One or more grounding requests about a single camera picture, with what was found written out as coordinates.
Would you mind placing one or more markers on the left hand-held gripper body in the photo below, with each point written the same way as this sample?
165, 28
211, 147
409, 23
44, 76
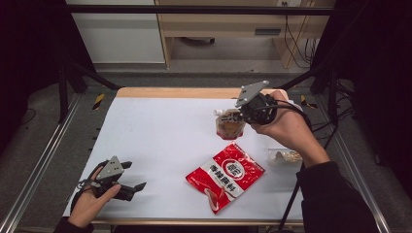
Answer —
111, 168

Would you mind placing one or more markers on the white table sheet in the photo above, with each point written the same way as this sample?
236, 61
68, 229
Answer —
162, 136

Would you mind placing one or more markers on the black metal stand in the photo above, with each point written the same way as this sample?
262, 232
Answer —
66, 84
327, 84

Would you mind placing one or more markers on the red and white sauce packet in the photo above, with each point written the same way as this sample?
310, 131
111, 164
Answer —
225, 176

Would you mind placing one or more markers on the white cabinet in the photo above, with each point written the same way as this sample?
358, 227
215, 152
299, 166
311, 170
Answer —
120, 35

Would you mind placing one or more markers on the black overhead frame bar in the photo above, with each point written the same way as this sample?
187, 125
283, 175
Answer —
194, 10

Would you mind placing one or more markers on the aluminium floor rail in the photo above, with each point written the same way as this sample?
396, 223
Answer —
39, 161
356, 168

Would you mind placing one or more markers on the light wooden desk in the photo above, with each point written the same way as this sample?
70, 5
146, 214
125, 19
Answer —
226, 26

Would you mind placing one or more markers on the yellow and black tape strip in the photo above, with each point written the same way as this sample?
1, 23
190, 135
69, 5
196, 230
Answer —
98, 101
307, 102

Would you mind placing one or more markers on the person's left hand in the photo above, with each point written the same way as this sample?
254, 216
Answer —
87, 204

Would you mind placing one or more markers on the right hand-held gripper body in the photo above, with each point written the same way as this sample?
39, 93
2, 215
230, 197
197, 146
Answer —
259, 110

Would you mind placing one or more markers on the person's right hand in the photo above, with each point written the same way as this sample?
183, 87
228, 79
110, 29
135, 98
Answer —
288, 129

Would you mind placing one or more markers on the clear plastic snack packet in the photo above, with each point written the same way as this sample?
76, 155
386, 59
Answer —
285, 157

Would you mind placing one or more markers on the black curtain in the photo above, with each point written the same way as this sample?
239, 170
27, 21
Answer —
29, 48
375, 64

